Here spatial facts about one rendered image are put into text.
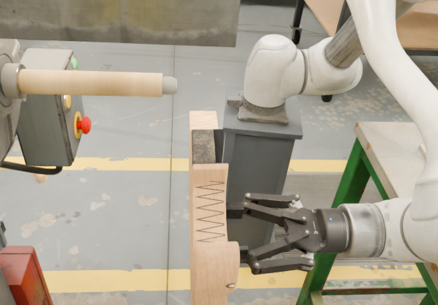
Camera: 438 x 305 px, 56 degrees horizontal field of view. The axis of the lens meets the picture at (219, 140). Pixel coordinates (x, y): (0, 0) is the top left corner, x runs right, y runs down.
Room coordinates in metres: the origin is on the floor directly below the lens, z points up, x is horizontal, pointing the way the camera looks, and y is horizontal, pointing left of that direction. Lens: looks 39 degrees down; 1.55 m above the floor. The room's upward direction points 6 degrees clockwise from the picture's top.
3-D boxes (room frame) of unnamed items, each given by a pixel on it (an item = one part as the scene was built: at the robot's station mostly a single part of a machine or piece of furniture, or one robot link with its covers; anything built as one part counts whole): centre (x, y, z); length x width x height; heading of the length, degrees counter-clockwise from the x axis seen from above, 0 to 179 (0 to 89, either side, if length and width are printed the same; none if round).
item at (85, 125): (0.72, 0.31, 0.97); 0.04 x 0.04 x 0.04; 7
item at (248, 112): (1.26, -0.13, 0.73); 0.22 x 0.18 x 0.06; 90
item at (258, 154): (1.26, -0.15, 0.35); 0.28 x 0.28 x 0.70; 0
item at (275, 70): (1.27, -0.16, 0.87); 0.18 x 0.16 x 0.22; 101
